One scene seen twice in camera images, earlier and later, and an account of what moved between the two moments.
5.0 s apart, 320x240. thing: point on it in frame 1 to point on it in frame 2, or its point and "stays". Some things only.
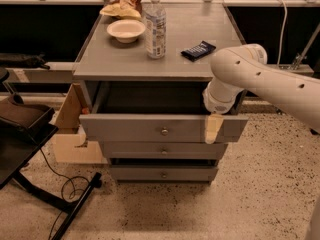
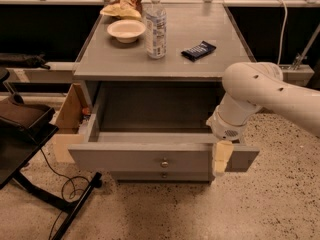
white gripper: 216,104 to 225,126
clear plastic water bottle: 155,27 stays
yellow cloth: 116,10 stays
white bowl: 126,31 stays
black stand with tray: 24,129 stays
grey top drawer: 154,111 to 152,152
